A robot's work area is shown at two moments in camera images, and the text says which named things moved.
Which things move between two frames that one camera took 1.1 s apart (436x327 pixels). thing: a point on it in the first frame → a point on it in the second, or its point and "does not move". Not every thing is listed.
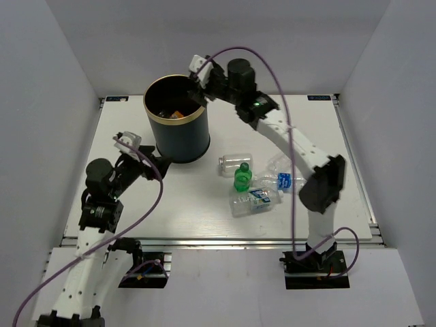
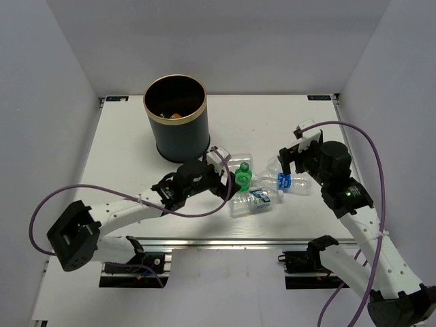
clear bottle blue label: x=281 y=182 does not move
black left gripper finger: x=159 y=163 → x=234 y=188
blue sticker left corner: x=118 y=99 does not move
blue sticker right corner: x=319 y=98 does not move
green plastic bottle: x=242 y=178 does not move
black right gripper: x=219 y=71 → x=286 y=156
